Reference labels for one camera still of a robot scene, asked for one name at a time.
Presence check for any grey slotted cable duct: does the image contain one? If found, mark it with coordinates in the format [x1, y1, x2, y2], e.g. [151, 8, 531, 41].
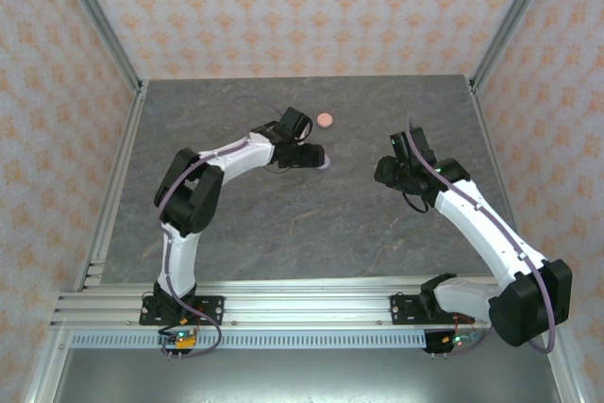
[69, 329, 429, 350]

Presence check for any aluminium frame leg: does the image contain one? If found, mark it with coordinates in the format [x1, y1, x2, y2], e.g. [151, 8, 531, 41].
[24, 327, 75, 403]
[537, 327, 586, 403]

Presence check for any grey metal sheet panel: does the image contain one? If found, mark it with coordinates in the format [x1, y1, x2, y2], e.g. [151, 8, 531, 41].
[51, 347, 565, 403]

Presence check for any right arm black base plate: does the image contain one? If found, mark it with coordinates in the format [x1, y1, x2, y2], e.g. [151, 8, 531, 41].
[389, 294, 474, 327]

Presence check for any aluminium frame post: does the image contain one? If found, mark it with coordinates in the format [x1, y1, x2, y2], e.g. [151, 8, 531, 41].
[468, 0, 563, 92]
[48, 0, 146, 95]

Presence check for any right gripper thin black cable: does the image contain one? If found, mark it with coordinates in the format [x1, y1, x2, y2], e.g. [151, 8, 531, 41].
[400, 188, 433, 215]

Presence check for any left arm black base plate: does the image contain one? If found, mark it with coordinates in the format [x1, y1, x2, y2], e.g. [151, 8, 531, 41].
[139, 295, 226, 327]

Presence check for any aluminium mounting rail beam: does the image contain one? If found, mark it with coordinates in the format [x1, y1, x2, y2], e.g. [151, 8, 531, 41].
[50, 278, 566, 329]

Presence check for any aluminium table side rail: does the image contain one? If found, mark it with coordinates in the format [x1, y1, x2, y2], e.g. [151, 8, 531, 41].
[466, 77, 540, 291]
[75, 91, 151, 292]

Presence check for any left gripper thin black cable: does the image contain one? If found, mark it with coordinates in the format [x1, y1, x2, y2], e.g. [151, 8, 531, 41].
[261, 160, 296, 174]

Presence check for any gripper thin black cable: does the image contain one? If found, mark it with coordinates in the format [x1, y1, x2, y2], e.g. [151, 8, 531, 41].
[261, 160, 296, 174]
[400, 188, 433, 215]

